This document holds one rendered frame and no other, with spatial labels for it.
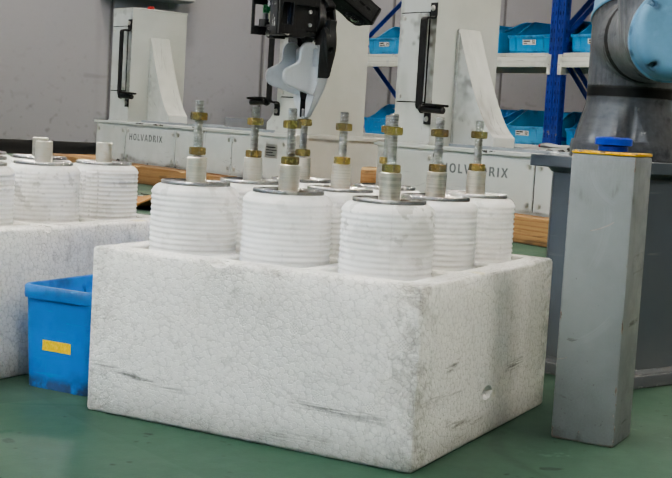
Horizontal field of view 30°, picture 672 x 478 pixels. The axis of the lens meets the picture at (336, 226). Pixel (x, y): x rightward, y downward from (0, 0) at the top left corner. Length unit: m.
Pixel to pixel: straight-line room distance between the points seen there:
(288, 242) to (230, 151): 3.84
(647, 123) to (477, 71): 2.61
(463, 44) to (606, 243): 3.00
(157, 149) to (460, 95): 1.78
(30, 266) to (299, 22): 0.44
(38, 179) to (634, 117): 0.78
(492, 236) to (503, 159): 2.46
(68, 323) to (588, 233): 0.59
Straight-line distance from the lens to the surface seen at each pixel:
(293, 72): 1.55
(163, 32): 6.10
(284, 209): 1.28
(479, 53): 4.36
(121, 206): 1.72
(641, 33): 1.58
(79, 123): 8.34
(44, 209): 1.63
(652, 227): 1.72
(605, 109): 1.73
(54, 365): 1.49
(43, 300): 1.49
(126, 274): 1.35
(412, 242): 1.24
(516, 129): 7.59
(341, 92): 4.92
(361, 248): 1.23
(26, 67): 8.18
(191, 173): 1.38
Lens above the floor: 0.33
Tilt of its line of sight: 5 degrees down
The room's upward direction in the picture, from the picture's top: 3 degrees clockwise
